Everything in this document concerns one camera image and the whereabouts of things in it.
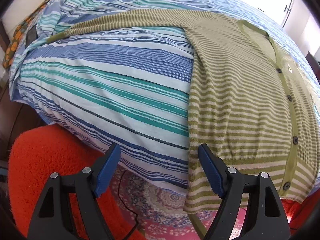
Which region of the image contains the pink patterned rug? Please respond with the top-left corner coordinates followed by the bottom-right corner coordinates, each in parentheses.
top-left (109, 164), bottom-right (251, 240)

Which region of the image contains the black cable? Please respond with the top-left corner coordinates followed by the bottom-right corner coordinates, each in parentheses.
top-left (117, 169), bottom-right (141, 240)

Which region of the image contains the green striped knit cardigan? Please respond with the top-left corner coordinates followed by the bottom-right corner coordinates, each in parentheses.
top-left (47, 9), bottom-right (319, 213)

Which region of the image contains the blue green striped bedspread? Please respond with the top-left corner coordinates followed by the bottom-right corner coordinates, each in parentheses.
top-left (9, 0), bottom-right (319, 195)

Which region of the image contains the white wardrobe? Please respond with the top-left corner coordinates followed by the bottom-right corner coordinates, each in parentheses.
top-left (249, 0), bottom-right (304, 29)

